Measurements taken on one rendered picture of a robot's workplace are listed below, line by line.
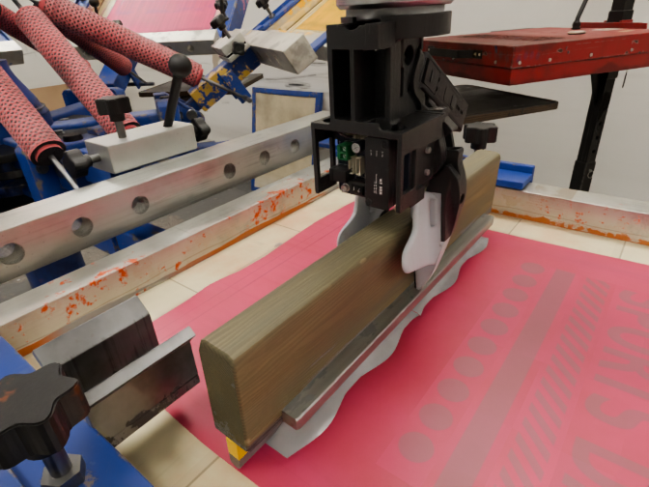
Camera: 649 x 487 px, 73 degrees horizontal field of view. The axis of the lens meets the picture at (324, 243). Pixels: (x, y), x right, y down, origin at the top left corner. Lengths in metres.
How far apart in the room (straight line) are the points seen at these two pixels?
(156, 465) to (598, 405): 0.30
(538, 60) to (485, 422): 1.04
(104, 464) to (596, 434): 0.30
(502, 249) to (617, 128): 1.86
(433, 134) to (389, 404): 0.19
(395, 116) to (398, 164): 0.04
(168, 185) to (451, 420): 0.41
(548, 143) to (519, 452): 2.17
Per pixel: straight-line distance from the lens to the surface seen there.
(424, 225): 0.34
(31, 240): 0.51
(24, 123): 0.77
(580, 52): 1.37
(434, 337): 0.40
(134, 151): 0.60
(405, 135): 0.27
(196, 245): 0.52
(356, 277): 0.30
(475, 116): 1.20
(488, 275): 0.49
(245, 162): 0.64
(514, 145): 2.47
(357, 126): 0.29
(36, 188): 0.81
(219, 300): 0.46
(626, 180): 2.42
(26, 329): 0.46
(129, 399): 0.31
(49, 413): 0.23
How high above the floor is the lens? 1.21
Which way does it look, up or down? 28 degrees down
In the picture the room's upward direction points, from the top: 3 degrees counter-clockwise
